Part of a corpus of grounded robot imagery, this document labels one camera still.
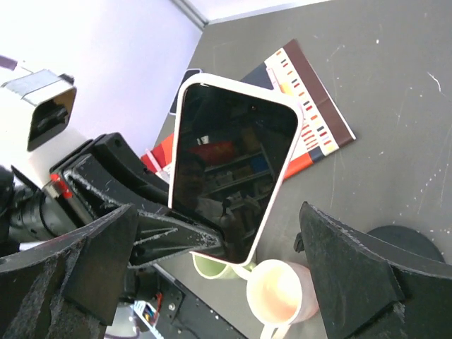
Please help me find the black round-base phone stand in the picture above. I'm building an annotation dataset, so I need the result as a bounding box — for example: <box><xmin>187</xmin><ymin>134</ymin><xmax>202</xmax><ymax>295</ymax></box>
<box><xmin>367</xmin><ymin>225</ymin><xmax>446</xmax><ymax>263</ymax></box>

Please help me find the green ceramic mug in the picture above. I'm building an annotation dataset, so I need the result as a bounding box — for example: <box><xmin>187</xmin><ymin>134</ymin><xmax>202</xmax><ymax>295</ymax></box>
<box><xmin>192</xmin><ymin>253</ymin><xmax>239</xmax><ymax>280</ymax></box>

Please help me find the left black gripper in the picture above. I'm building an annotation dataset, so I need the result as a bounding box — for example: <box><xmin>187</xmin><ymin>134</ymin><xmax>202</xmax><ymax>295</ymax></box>
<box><xmin>49</xmin><ymin>133</ymin><xmax>223</xmax><ymax>267</ymax></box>

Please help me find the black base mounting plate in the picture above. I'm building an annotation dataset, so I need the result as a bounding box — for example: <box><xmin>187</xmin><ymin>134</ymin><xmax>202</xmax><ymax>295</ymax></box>
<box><xmin>119</xmin><ymin>263</ymin><xmax>248</xmax><ymax>339</ymax></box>

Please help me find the pink case smartphone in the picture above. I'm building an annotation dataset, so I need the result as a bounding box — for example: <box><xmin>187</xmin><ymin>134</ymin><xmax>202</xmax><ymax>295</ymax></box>
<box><xmin>168</xmin><ymin>73</ymin><xmax>303</xmax><ymax>265</ymax></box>

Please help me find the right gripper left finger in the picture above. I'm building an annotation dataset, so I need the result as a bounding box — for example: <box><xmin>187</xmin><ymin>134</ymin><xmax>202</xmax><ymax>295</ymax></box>
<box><xmin>1</xmin><ymin>205</ymin><xmax>138</xmax><ymax>338</ymax></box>

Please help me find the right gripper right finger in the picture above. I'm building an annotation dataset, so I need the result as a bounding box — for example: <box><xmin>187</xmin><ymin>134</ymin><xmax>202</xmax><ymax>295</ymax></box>
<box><xmin>295</xmin><ymin>202</ymin><xmax>451</xmax><ymax>338</ymax></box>

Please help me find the pink ceramic mug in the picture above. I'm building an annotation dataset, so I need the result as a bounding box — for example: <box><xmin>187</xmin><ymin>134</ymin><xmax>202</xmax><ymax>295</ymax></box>
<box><xmin>244</xmin><ymin>259</ymin><xmax>319</xmax><ymax>338</ymax></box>

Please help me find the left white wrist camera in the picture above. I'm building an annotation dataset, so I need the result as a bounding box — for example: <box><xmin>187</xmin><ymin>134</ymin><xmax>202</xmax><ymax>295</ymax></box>
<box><xmin>1</xmin><ymin>69</ymin><xmax>77</xmax><ymax>165</ymax></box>

